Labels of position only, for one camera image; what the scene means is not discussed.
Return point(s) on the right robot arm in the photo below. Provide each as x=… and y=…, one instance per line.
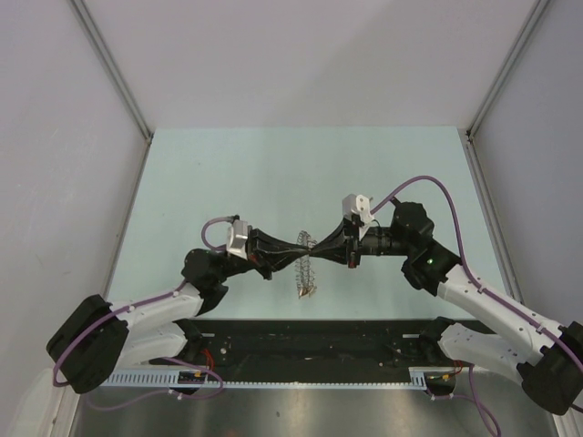
x=541, y=355

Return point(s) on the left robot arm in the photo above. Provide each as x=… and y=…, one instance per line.
x=100, y=337

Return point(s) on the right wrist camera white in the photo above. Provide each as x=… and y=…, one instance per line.
x=357, y=209

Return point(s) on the steel disc with key rings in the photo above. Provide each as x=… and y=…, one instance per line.
x=304, y=273

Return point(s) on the grey slotted cable duct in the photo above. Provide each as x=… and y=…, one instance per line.
x=180, y=378

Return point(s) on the aluminium frame post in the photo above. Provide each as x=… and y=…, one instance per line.
x=105, y=56
x=534, y=18

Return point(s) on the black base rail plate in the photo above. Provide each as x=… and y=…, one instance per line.
x=394, y=342

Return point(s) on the right aluminium frame post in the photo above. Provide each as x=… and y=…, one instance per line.
x=534, y=18

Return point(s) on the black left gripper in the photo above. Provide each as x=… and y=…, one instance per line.
x=268, y=253

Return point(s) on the left aluminium frame post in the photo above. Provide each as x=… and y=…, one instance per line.
x=105, y=56

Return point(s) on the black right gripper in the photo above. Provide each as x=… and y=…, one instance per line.
x=348, y=235

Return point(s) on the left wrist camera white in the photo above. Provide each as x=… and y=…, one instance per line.
x=238, y=237

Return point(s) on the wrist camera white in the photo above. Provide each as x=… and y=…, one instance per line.
x=357, y=209
x=238, y=237

